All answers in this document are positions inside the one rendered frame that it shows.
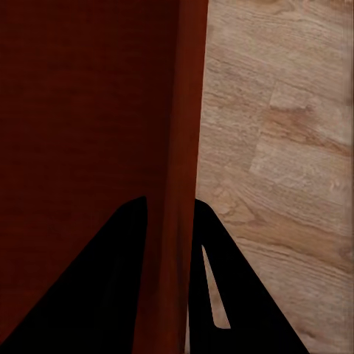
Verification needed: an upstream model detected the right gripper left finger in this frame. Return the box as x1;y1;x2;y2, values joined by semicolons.
0;196;148;354

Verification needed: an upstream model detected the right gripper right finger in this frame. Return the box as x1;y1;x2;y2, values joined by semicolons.
188;199;310;354

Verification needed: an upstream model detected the storage box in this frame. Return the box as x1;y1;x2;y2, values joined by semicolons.
0;0;209;354

